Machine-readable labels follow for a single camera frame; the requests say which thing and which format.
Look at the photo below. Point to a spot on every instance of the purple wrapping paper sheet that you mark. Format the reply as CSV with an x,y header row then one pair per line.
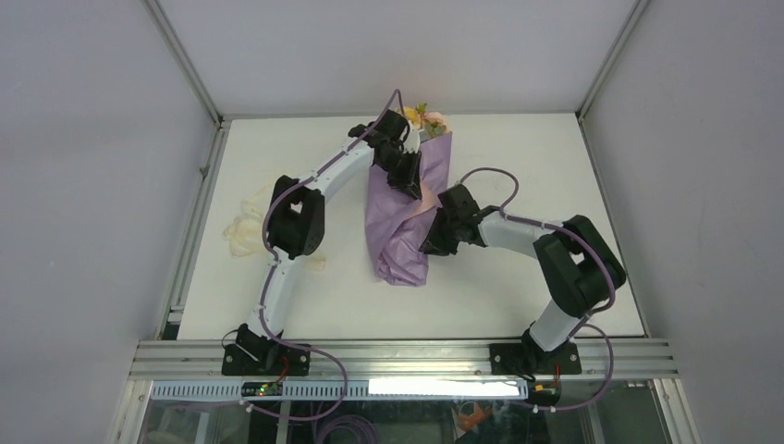
x,y
392,237

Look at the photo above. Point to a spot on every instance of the pink wrapping paper sheet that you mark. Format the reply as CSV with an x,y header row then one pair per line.
x,y
428,201

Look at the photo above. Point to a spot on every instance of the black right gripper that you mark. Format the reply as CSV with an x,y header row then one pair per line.
x,y
433,243

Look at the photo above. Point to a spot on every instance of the aluminium mounting rail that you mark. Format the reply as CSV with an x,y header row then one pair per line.
x,y
586,359

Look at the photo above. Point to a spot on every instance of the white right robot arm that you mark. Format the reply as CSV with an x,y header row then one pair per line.
x,y
581,272

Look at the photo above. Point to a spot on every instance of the cream ribbon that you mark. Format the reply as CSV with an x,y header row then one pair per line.
x,y
257,227

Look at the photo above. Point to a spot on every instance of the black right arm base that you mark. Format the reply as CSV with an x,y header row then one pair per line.
x,y
518,359

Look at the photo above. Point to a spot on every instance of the white slotted cable duct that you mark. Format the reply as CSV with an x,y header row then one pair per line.
x,y
381,388

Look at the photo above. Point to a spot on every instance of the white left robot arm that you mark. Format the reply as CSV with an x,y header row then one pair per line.
x,y
351,159

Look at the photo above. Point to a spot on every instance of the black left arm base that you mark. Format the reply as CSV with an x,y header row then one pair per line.
x,y
248,354

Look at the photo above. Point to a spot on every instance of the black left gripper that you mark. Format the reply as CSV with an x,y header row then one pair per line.
x,y
410,181

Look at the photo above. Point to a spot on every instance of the peach fake rose stem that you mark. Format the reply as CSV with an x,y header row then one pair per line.
x,y
435,124

